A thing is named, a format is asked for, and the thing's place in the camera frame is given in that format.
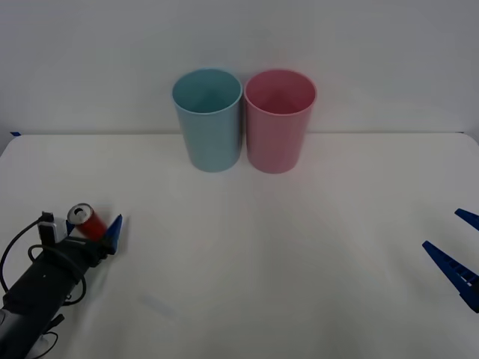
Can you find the pink plastic bin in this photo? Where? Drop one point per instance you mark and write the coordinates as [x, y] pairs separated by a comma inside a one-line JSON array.
[[275, 138]]

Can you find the pale blue plastic bin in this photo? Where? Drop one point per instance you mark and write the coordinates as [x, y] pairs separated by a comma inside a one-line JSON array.
[[209, 131]]

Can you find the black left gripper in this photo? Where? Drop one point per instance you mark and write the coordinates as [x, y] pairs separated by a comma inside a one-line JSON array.
[[41, 280]]

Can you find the silver-grey and black left arm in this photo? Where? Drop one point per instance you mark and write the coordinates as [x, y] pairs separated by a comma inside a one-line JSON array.
[[15, 333]]

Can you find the pale grey left wrist camera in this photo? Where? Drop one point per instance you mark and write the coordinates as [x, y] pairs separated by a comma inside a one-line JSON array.
[[49, 232]]

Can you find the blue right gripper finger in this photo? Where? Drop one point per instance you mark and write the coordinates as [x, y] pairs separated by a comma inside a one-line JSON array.
[[454, 269], [469, 218]]

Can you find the red drink can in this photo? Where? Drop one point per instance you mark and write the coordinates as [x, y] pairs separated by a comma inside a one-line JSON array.
[[91, 225]]

